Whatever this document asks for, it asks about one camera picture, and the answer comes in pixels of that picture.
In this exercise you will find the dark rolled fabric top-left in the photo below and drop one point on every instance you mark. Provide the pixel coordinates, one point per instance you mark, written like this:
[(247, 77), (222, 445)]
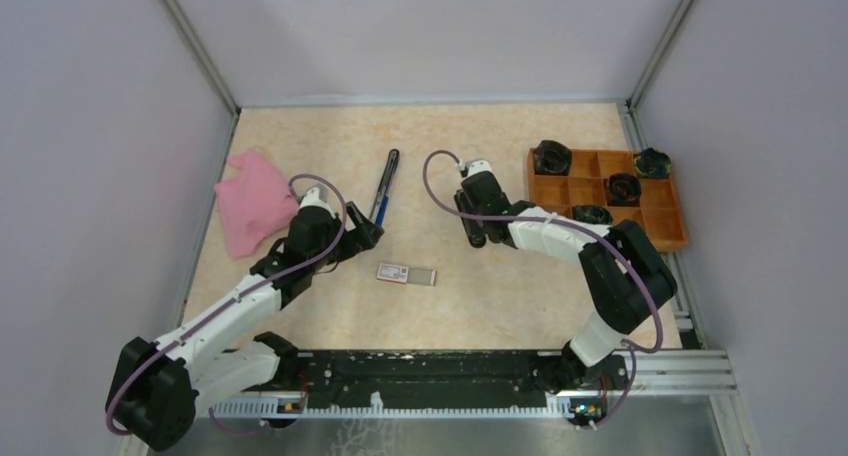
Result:
[(552, 158)]

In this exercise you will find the blue stapler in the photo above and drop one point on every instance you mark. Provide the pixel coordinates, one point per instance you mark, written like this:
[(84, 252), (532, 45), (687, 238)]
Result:
[(378, 209)]

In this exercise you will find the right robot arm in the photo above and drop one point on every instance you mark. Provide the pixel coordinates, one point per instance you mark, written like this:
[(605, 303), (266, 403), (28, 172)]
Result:
[(625, 275)]

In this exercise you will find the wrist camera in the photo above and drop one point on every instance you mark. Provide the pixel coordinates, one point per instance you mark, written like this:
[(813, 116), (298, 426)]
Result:
[(316, 196), (475, 167)]

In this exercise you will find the pink cloth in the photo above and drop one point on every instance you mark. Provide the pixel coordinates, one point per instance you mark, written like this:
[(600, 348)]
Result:
[(253, 204)]

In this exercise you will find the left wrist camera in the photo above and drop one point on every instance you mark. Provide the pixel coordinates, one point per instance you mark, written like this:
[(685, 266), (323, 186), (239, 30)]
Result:
[(316, 196)]

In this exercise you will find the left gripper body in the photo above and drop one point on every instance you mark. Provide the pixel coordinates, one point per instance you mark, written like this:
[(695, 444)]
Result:
[(342, 246)]

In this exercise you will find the dark rolled fabric centre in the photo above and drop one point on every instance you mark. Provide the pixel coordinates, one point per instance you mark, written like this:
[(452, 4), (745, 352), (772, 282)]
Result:
[(623, 190)]

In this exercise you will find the orange wooden compartment tray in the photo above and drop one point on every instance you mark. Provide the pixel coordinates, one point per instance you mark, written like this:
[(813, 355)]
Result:
[(587, 184)]

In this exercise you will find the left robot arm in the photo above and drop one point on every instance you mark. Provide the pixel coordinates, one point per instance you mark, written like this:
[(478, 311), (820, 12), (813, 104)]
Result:
[(160, 387)]

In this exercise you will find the dark rolled fabric top-right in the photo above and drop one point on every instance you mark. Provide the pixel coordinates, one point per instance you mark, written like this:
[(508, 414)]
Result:
[(652, 164)]

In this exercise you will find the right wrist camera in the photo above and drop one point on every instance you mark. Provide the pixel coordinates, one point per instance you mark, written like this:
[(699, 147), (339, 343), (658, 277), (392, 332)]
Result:
[(475, 167)]

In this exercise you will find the dark rolled fabric lower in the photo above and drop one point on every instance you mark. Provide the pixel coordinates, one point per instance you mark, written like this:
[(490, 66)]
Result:
[(592, 214)]

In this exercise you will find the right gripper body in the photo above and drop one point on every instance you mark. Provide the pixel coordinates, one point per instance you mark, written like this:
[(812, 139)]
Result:
[(474, 217)]

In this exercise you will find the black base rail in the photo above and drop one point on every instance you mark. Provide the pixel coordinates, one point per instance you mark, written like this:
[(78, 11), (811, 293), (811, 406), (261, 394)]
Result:
[(418, 380)]

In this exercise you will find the black stapler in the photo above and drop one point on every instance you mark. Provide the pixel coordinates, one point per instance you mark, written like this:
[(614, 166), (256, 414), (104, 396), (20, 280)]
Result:
[(474, 232)]

